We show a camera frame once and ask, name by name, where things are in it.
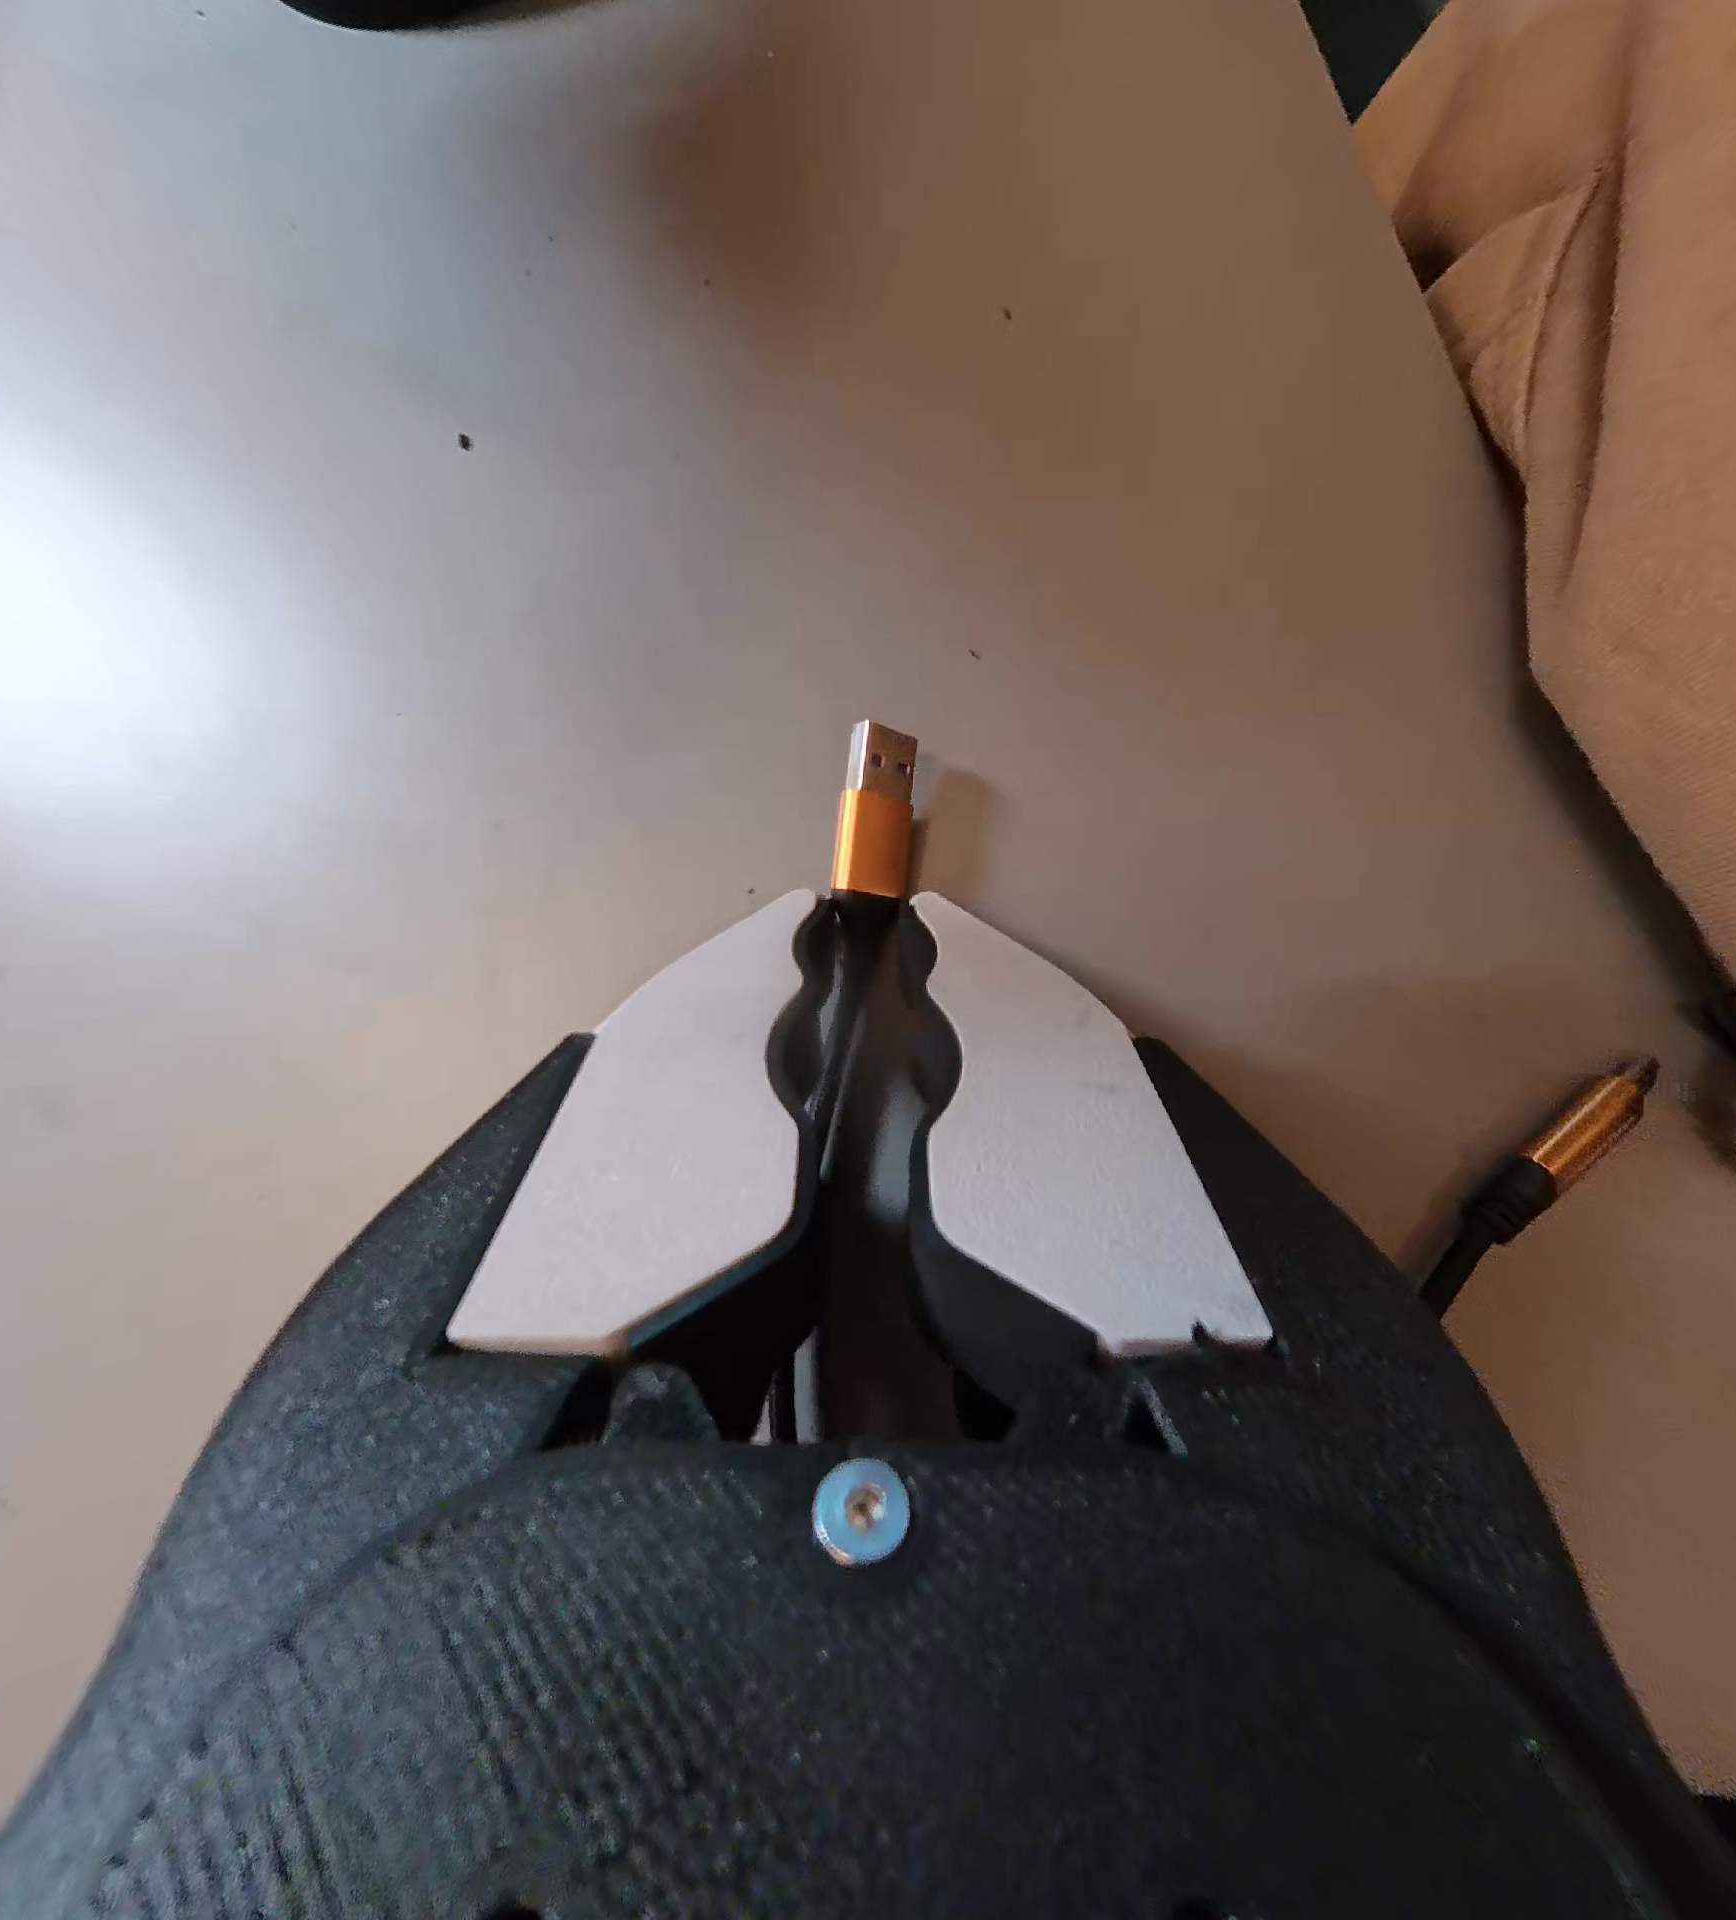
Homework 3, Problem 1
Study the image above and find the person's beige hoodie torso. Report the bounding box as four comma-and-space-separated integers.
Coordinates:
1354, 0, 1736, 1211

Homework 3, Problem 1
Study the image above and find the black cable orange plug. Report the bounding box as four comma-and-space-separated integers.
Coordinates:
770, 720, 1663, 1451

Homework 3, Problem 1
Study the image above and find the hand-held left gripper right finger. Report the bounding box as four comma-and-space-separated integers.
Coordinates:
904, 890, 1276, 1365

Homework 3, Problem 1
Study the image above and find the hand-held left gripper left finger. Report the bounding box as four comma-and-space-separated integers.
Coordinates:
444, 888, 828, 1369

